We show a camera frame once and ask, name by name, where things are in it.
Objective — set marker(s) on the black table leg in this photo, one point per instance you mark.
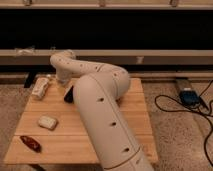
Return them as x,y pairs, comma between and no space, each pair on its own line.
30,79

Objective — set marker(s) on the blue power box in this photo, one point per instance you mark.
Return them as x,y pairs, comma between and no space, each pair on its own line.
189,97

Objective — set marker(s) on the crumpled clear plastic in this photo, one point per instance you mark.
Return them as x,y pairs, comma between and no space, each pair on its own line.
25,51

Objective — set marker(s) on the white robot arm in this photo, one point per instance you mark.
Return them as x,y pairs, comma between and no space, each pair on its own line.
95,96

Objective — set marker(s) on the dark red chili pepper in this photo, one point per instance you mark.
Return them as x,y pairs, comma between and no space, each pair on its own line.
31,143

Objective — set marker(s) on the black rectangular eraser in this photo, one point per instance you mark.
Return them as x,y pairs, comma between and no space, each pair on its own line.
69,95

